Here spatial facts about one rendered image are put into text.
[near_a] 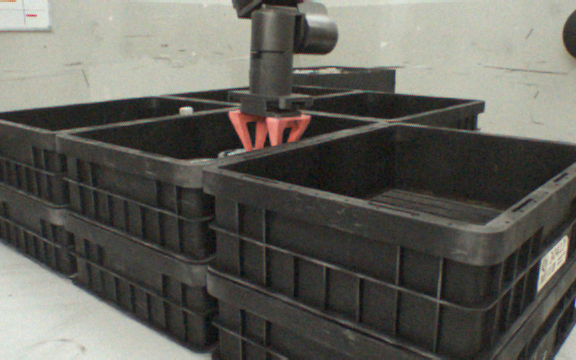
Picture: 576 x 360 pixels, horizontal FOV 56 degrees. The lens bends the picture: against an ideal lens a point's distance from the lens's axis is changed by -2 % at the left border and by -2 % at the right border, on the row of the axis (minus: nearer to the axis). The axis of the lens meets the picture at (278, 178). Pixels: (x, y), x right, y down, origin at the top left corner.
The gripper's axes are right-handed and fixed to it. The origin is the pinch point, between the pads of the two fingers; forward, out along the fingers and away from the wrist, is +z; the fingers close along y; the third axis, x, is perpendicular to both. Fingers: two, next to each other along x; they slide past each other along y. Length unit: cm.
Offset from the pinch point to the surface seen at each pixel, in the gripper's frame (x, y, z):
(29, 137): 20.8, 27.9, -1.3
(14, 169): 19.7, 36.9, 5.3
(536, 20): -337, 74, -39
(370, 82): -173, 96, 1
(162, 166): 20.0, -3.4, -2.5
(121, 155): 20.2, 4.3, -2.5
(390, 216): 19.3, -30.6, -3.6
